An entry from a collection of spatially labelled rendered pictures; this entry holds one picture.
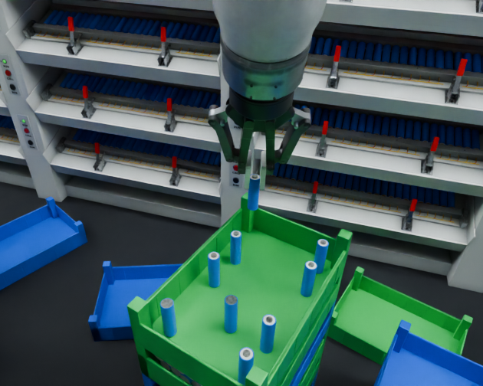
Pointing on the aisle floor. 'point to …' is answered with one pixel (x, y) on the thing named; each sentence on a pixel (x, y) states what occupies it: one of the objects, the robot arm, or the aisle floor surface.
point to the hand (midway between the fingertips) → (255, 171)
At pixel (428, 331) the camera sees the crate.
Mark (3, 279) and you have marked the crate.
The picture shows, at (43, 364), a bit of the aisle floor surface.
